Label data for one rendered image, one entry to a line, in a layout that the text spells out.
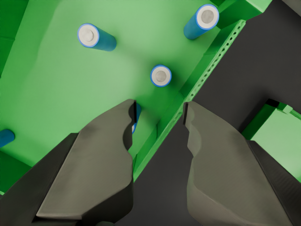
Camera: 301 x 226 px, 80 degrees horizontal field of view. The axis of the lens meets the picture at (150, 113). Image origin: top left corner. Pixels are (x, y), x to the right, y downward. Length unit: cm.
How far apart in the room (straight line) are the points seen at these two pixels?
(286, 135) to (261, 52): 27
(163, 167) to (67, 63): 49
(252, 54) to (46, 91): 52
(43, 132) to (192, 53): 21
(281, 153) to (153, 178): 42
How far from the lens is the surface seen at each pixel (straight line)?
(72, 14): 24
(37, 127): 28
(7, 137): 29
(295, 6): 64
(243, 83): 60
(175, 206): 74
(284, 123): 69
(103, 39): 17
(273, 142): 70
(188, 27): 19
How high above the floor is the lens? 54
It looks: 74 degrees down
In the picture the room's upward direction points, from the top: 173 degrees counter-clockwise
